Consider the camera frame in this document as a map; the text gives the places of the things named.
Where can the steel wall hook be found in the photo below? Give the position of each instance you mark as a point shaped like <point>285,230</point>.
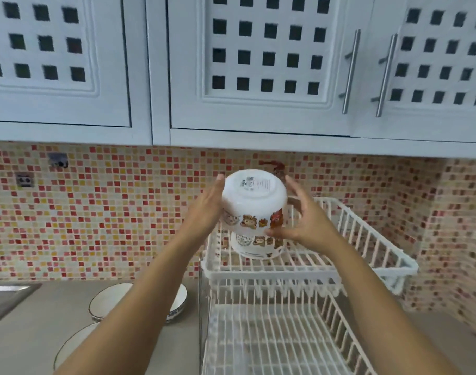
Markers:
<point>58,160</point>

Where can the white lattice cabinet door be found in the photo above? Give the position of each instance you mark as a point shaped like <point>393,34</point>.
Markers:
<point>368,124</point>
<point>109,54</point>
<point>183,74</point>

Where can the white cartoon print bowl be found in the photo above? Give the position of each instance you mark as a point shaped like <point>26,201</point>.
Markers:
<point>253,199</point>
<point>249,249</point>

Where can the white upper cabinet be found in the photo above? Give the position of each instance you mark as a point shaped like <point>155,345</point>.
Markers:
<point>156,74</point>

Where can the stainless steel double sink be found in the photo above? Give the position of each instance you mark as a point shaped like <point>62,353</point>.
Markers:
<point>7,300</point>

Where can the grey wall socket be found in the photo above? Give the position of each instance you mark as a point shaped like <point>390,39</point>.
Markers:
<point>25,179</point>

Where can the white plastic dish rack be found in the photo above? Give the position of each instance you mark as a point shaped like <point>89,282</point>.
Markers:
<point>269,275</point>

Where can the person's right forearm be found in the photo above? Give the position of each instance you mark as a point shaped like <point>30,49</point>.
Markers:
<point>386,316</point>

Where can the person's left forearm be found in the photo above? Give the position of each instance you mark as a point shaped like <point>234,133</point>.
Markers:
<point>136,316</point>

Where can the person's left hand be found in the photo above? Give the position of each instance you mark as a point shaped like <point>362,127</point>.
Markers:
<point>204,214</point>

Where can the person's right hand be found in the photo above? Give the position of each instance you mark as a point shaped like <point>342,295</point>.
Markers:
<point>314,230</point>

